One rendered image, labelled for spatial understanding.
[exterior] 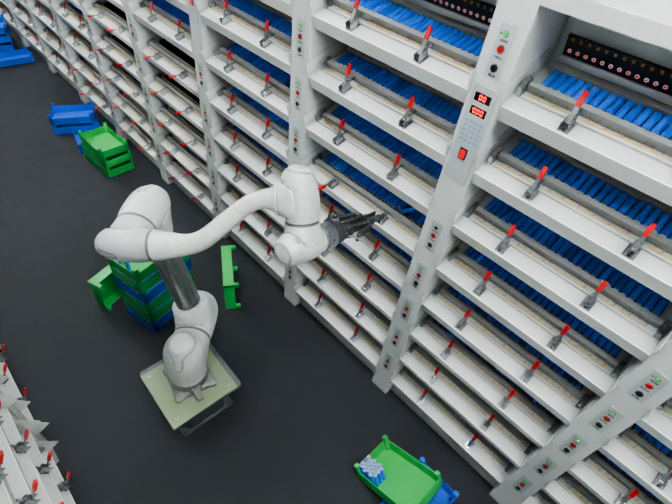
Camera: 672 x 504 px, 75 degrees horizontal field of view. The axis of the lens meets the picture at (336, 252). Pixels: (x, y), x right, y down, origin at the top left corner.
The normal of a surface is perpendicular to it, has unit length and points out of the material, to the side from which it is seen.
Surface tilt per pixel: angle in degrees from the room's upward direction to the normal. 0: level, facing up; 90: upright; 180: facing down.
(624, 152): 19
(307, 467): 0
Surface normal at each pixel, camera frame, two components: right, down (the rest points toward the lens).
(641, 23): -0.72, 0.44
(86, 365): 0.11, -0.70
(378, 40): -0.14, -0.52
